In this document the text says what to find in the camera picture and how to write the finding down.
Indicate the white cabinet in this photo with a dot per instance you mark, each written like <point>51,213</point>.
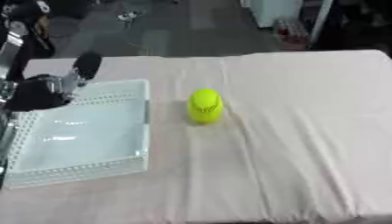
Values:
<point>273,11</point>

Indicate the pack of red bottles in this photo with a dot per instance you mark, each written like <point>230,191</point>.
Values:
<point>292,31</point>

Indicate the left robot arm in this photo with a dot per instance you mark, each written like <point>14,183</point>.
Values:
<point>18,38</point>

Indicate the white perforated plastic basket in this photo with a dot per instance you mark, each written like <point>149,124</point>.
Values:
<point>81,131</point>

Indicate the yellow-green tennis ball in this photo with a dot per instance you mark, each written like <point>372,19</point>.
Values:
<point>205,105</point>

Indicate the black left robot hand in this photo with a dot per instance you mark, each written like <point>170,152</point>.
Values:
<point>35,93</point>

